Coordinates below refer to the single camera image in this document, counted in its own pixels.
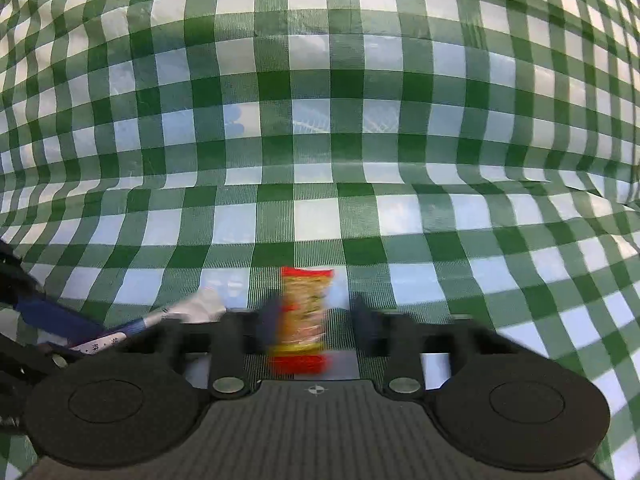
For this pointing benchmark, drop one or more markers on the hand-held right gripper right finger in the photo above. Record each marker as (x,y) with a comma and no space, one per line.
(367,325)

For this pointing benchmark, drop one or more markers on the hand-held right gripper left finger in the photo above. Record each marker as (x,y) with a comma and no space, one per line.
(269,325)

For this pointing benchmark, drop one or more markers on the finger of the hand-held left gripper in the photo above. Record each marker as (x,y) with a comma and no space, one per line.
(50,317)
(30,360)

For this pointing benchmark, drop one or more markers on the orange red candy packet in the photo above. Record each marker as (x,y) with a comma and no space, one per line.
(302,310)

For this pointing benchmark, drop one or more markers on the silver purple packet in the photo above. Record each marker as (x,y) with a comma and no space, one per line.
(200,307)

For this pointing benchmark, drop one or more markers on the green checked cloth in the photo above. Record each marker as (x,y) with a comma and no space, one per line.
(320,110)

